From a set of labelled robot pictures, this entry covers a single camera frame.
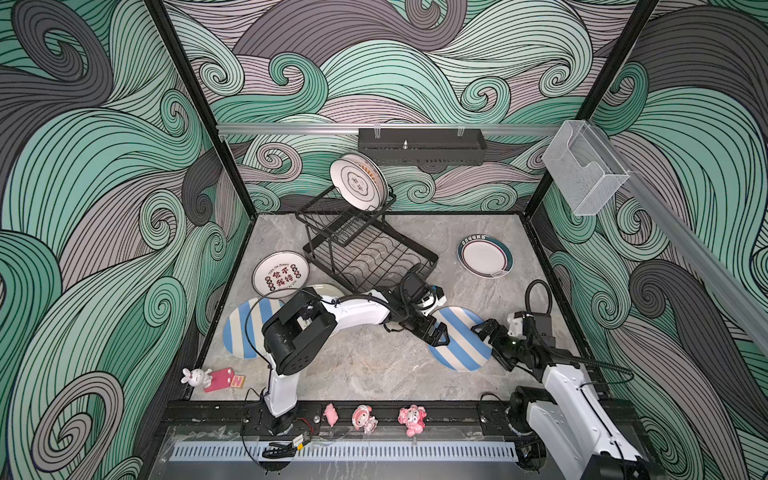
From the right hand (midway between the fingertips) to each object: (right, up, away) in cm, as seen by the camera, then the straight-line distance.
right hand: (481, 338), depth 84 cm
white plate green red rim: (+10, +22, +23) cm, 33 cm away
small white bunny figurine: (-75, -6, -12) cm, 76 cm away
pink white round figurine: (-34, -15, -13) cm, 39 cm away
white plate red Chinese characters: (-64, +16, +17) cm, 68 cm away
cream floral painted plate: (-46, +12, +10) cm, 48 cm away
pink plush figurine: (-21, -14, -15) cm, 29 cm away
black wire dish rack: (-37, +26, +23) cm, 51 cm away
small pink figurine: (-42, -15, -12) cm, 46 cm away
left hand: (-13, +2, -2) cm, 13 cm away
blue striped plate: (-4, -4, 0) cm, 6 cm away
